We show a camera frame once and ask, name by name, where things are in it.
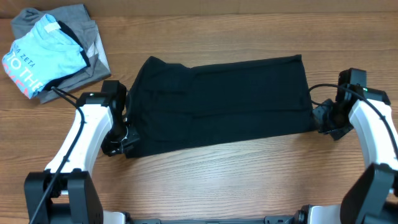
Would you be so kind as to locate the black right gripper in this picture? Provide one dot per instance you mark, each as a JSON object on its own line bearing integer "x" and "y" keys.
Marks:
{"x": 318, "y": 114}

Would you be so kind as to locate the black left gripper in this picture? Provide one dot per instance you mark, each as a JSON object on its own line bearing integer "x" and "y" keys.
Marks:
{"x": 111, "y": 149}

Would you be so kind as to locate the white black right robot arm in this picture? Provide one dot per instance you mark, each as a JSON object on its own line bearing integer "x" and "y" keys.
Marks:
{"x": 367, "y": 111}

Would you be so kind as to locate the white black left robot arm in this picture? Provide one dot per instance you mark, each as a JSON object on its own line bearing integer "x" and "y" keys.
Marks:
{"x": 64, "y": 192}

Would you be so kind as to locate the light blue folded t-shirt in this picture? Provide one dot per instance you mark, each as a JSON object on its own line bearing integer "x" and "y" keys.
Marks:
{"x": 24, "y": 63}

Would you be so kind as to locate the grey folded garment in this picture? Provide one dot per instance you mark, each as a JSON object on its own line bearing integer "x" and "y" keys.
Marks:
{"x": 76, "y": 17}

